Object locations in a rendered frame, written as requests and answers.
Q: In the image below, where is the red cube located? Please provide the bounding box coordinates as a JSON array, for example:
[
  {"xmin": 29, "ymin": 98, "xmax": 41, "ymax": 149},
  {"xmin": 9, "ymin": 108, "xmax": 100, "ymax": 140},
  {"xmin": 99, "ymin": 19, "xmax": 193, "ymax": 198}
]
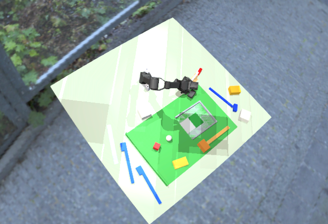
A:
[{"xmin": 153, "ymin": 142, "xmax": 160, "ymax": 151}]

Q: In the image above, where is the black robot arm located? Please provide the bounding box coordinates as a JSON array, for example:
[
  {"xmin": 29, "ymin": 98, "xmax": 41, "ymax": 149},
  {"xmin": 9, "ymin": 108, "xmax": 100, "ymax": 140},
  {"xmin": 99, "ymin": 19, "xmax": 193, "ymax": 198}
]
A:
[{"xmin": 139, "ymin": 71, "xmax": 199, "ymax": 91}]

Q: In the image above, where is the green rectangular mat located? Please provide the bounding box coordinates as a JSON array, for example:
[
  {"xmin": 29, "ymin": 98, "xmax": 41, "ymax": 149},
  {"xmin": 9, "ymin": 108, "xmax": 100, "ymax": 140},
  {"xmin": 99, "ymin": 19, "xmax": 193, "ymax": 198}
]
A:
[{"xmin": 128, "ymin": 85, "xmax": 237, "ymax": 184}]

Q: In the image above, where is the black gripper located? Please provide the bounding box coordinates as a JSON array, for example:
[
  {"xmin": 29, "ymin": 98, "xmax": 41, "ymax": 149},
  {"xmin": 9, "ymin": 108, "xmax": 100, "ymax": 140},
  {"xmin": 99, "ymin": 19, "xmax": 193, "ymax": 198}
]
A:
[{"xmin": 173, "ymin": 78, "xmax": 196, "ymax": 98}]

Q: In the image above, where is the white block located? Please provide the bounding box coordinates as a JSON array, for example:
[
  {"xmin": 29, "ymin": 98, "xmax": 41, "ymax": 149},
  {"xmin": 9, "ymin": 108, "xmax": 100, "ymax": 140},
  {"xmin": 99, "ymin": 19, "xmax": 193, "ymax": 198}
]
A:
[
  {"xmin": 238, "ymin": 109, "xmax": 251, "ymax": 123},
  {"xmin": 137, "ymin": 105, "xmax": 152, "ymax": 120}
]

